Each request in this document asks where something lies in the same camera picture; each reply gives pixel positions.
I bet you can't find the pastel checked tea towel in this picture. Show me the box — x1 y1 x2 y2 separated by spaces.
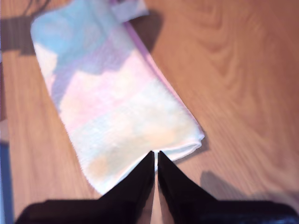
29 0 206 197

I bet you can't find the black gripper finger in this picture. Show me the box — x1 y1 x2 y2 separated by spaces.
157 150 218 224
99 150 156 224

